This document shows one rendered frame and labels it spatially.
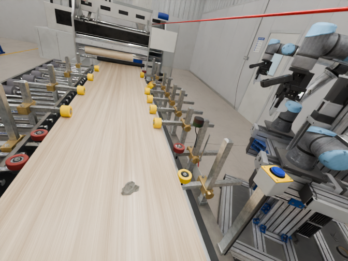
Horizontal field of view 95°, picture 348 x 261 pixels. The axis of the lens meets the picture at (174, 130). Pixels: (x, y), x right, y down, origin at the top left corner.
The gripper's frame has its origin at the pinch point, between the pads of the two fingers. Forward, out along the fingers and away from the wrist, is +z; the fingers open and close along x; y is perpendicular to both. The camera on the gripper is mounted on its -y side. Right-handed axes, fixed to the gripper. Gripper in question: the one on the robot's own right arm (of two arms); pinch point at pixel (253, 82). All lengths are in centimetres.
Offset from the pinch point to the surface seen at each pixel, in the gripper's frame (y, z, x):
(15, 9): -961, 9, 410
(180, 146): -38, 41, -77
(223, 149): -14, 20, -97
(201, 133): -27, 27, -76
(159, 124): -60, 36, -65
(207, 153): -19, 46, -65
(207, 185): -14, 45, -96
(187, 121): -41, 32, -55
